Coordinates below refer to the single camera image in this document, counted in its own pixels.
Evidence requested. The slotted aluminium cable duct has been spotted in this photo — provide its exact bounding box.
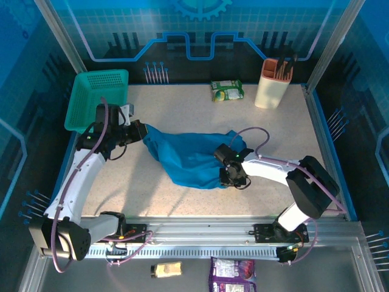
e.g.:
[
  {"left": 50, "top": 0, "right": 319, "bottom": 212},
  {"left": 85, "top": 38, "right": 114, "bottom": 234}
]
[{"left": 47, "top": 248, "right": 280, "bottom": 259}]

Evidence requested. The yellow wrapped snack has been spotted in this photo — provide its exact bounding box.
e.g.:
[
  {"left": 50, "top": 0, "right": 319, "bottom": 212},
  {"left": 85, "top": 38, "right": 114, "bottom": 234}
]
[{"left": 150, "top": 261, "right": 183, "bottom": 279}]

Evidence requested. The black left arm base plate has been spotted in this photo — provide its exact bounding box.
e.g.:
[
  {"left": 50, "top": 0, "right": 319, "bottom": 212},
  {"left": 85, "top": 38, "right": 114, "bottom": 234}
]
[{"left": 92, "top": 223, "right": 149, "bottom": 244}]

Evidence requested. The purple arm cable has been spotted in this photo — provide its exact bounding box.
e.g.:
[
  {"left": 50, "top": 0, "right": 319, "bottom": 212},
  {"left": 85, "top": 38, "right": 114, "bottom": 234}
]
[
  {"left": 50, "top": 96, "right": 153, "bottom": 273},
  {"left": 230, "top": 126, "right": 349, "bottom": 265}
]

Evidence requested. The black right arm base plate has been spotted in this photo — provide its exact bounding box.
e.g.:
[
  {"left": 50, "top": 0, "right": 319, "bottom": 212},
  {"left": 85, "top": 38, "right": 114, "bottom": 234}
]
[{"left": 254, "top": 223, "right": 309, "bottom": 244}]

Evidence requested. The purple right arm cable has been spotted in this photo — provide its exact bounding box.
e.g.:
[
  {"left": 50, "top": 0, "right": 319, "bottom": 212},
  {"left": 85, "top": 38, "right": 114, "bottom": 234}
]
[{"left": 230, "top": 126, "right": 349, "bottom": 265}]

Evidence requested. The blue t-shirt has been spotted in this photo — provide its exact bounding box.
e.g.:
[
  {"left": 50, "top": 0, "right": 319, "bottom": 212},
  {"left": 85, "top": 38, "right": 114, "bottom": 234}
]
[{"left": 142, "top": 124, "right": 247, "bottom": 190}]

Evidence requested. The black utensil handle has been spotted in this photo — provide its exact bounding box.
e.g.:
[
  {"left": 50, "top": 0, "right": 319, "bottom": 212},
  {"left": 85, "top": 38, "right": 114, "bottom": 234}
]
[
  {"left": 277, "top": 53, "right": 288, "bottom": 80},
  {"left": 284, "top": 54, "right": 299, "bottom": 82}
]

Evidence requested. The aluminium frame post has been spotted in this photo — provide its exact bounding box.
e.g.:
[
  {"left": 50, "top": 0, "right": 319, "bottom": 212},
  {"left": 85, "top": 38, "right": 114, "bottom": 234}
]
[
  {"left": 306, "top": 0, "right": 362, "bottom": 92},
  {"left": 33, "top": 0, "right": 88, "bottom": 74}
]

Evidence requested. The green snack packet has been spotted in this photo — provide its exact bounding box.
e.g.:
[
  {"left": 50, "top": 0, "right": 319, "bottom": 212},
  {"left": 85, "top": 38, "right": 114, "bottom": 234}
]
[{"left": 210, "top": 79, "right": 245, "bottom": 103}]

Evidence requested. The beige utensil holder orange rim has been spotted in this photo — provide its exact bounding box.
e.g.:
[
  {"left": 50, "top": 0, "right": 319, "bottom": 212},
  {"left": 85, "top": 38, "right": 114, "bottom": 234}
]
[{"left": 254, "top": 58, "right": 294, "bottom": 110}]

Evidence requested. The green plastic basket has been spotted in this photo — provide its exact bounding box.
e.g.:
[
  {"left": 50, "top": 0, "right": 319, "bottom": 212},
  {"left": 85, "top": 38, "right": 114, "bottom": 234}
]
[{"left": 64, "top": 69, "right": 129, "bottom": 136}]

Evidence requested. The small black controller box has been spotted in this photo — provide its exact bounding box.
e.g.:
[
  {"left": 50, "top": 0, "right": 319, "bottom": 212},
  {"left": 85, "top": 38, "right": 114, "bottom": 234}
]
[{"left": 277, "top": 245, "right": 300, "bottom": 264}]

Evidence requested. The aluminium side rail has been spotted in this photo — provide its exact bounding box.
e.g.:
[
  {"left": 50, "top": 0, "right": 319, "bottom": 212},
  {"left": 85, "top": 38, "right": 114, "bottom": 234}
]
[{"left": 300, "top": 84, "right": 350, "bottom": 220}]

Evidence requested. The purple snack packet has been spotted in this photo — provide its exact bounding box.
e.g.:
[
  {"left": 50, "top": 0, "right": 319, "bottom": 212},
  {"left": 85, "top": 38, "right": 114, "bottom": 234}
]
[{"left": 208, "top": 257, "right": 258, "bottom": 292}]

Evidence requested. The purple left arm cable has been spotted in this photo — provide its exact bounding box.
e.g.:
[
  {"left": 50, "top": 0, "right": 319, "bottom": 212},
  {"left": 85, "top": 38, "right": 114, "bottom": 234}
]
[{"left": 50, "top": 96, "right": 153, "bottom": 273}]

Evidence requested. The aluminium rail beam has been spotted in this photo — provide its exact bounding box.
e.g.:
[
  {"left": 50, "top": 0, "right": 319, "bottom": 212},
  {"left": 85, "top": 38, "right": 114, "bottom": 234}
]
[{"left": 39, "top": 216, "right": 364, "bottom": 248}]

